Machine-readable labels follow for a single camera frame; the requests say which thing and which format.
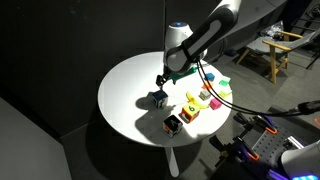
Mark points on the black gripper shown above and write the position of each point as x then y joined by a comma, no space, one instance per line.
161,80

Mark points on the magenta cube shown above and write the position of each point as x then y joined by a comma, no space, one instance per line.
215,104

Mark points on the green cube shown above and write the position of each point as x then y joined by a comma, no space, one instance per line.
224,81

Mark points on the blue cube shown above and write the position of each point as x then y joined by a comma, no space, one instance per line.
209,77

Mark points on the right blue orange clamp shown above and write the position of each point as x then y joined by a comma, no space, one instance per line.
239,148

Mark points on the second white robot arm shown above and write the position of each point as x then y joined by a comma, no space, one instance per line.
302,164

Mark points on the orange cube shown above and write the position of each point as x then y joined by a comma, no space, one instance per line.
207,85

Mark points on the lime yellow cube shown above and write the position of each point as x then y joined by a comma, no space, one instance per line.
225,94

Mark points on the left blue orange clamp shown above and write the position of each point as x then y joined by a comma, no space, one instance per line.
262,120

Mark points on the grey cube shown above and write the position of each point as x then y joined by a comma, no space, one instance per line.
204,95

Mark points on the blue orange clamp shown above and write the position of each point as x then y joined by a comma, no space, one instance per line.
262,120
239,148

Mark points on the white round table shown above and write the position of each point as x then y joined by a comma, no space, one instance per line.
125,101

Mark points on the black pegboard plate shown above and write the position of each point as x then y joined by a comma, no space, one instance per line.
293,133

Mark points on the wooden chair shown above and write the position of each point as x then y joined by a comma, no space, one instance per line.
278,51

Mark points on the dark soft block letter A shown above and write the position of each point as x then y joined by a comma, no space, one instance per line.
172,125

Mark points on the blue soft block number four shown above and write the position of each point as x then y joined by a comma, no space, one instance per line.
160,98

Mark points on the yellow banana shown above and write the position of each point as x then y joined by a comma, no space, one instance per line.
193,100

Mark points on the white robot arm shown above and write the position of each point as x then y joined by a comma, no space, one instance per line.
183,47

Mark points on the orange soft block number nine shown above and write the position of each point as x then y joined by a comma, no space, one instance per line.
189,112

